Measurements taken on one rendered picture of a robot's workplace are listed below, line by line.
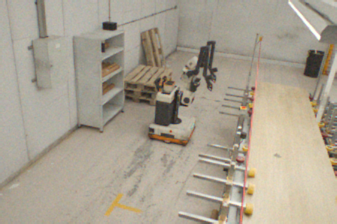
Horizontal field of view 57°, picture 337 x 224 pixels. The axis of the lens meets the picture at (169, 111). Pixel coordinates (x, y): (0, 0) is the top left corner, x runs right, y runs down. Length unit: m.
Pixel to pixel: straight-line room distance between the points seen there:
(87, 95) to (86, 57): 0.62
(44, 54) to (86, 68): 1.00
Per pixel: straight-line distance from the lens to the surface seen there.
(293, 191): 2.94
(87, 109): 5.21
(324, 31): 1.60
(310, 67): 9.86
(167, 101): 4.71
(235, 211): 2.97
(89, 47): 4.83
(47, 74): 4.20
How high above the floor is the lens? 2.55
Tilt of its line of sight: 25 degrees down
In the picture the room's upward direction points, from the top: 5 degrees clockwise
